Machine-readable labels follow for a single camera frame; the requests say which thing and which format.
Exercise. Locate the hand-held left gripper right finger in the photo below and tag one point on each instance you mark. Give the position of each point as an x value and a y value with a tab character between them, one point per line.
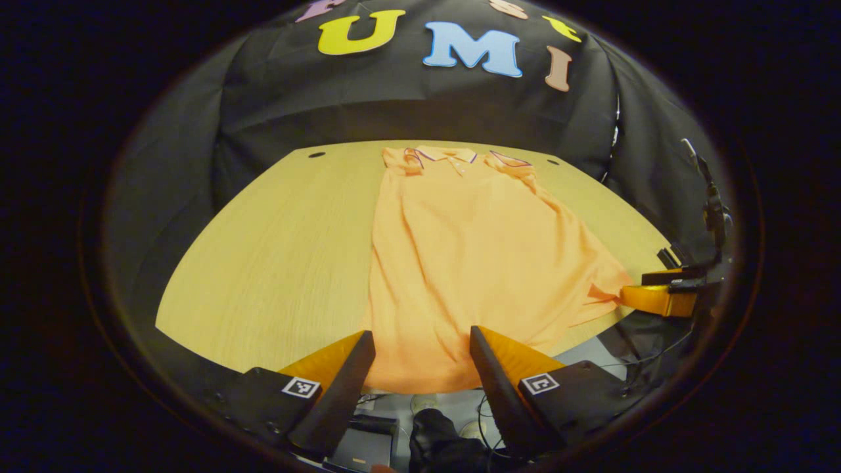
502	407

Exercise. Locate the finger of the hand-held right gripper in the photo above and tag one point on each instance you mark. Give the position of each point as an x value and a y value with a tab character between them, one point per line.
677	276
657	300

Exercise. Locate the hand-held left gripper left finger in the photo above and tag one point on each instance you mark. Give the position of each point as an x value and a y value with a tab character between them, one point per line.
335	407

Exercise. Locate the orange T-shirt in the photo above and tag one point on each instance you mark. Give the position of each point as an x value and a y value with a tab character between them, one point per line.
473	263

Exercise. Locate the pale round disc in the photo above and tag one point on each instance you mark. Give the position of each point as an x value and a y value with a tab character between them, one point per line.
473	430
427	402

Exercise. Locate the grey flat device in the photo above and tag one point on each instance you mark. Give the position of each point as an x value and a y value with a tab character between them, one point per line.
361	450

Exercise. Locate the dark cloth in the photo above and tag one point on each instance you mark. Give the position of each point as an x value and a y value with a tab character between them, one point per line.
440	440

